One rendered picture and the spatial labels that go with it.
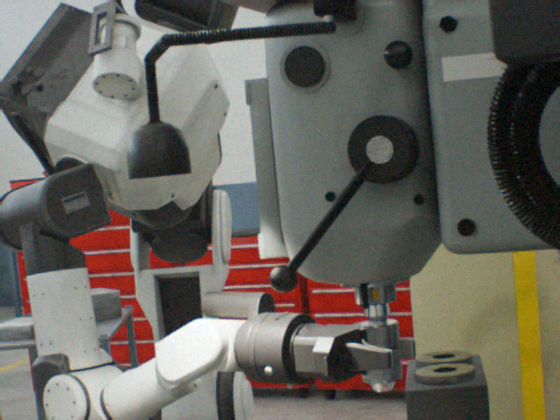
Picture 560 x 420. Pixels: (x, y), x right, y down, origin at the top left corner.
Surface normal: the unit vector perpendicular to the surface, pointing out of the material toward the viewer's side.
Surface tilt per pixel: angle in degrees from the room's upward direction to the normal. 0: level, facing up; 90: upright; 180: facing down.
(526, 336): 90
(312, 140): 90
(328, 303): 90
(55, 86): 58
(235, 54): 90
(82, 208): 82
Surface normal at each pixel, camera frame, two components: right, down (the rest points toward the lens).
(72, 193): 0.70, -0.17
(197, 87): 0.52, -0.08
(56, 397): -0.54, 0.02
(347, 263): -0.22, 0.60
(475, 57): -0.31, 0.07
